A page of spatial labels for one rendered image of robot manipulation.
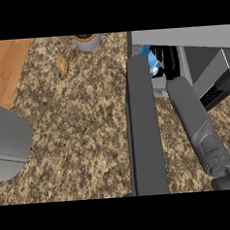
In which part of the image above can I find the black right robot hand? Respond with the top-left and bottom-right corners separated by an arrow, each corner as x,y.
148,43 -> 181,85

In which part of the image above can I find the blue milk carton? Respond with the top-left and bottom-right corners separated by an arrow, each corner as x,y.
137,44 -> 161,80

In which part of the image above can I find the grey microwave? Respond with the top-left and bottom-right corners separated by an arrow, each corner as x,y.
126,23 -> 230,116

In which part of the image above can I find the dark grey microwave door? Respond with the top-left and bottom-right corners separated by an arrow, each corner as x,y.
121,52 -> 171,197

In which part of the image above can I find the grey potted plant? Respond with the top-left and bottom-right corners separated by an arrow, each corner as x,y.
72,32 -> 104,53

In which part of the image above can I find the brown bread roll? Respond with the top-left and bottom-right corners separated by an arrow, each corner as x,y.
55,55 -> 70,77

